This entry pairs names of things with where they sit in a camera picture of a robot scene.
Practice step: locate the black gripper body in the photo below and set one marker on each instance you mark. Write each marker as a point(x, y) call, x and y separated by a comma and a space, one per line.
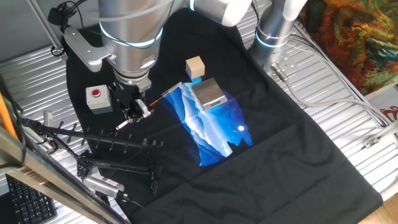
point(127, 95)

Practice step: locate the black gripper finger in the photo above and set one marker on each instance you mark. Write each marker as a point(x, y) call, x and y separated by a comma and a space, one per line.
point(129, 115)
point(144, 110)

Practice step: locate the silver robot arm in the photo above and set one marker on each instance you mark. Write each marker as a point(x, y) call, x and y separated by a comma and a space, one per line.
point(130, 31)

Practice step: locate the black pen rack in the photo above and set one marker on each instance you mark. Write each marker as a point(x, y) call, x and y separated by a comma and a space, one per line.
point(155, 182)

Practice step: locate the grey box with red button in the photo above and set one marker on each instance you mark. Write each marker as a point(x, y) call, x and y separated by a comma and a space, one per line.
point(99, 100)

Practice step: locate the silver digital scale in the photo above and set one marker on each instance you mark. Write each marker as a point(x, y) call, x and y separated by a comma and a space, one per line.
point(208, 91)

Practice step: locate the wooden cube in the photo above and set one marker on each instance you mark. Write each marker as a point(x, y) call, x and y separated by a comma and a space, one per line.
point(195, 66)

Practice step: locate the silver tripod pole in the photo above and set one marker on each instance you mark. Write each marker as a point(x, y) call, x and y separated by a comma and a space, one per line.
point(47, 29)

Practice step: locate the orange stick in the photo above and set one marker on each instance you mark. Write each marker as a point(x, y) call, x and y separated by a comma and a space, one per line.
point(6, 118)

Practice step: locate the black keyboard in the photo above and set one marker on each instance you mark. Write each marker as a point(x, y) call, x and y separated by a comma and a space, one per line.
point(28, 205)

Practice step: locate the black cloth with blue print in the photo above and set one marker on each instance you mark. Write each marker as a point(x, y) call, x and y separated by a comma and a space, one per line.
point(280, 171)

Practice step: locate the colourful painting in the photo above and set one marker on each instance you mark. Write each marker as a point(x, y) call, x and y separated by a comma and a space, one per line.
point(357, 37)

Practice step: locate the white paper with red print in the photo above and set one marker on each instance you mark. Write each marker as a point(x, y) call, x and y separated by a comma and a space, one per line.
point(385, 105)

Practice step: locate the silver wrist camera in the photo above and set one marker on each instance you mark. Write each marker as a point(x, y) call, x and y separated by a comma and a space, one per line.
point(84, 48)

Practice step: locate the silver ribbed camera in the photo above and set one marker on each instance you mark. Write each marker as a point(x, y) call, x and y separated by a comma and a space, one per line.
point(102, 185)

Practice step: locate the small silver metal bracket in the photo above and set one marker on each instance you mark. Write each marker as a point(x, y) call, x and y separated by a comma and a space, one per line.
point(48, 118)

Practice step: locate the aluminium frame bar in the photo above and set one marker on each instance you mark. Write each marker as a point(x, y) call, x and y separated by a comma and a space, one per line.
point(46, 179)

